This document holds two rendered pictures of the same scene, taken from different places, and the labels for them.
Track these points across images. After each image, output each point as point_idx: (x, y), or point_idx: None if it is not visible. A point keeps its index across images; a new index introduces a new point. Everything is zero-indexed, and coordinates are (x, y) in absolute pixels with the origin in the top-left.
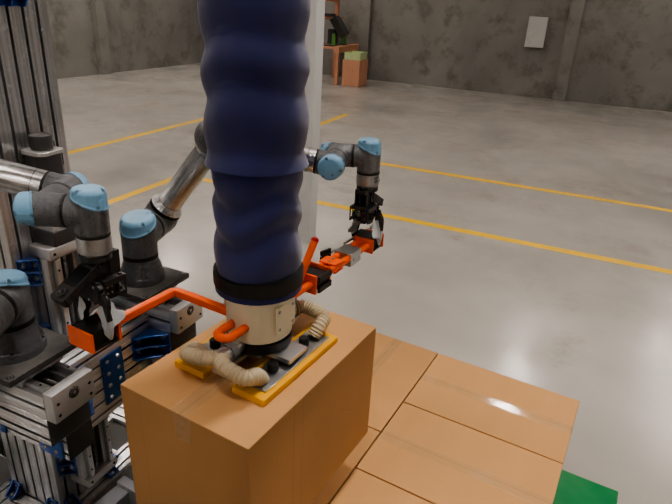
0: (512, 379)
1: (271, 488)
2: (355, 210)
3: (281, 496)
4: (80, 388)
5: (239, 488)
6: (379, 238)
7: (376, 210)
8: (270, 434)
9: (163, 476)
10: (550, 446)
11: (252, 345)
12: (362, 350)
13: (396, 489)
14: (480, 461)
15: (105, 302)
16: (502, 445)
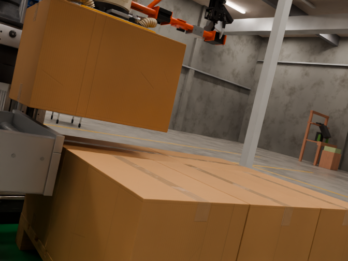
0: (317, 192)
1: (63, 53)
2: (208, 11)
3: (70, 72)
4: (17, 35)
5: (42, 31)
6: (220, 32)
7: (222, 14)
8: (72, 7)
9: (22, 60)
10: (318, 203)
11: (97, 1)
12: (169, 47)
13: (169, 168)
14: (247, 186)
15: None
16: (274, 191)
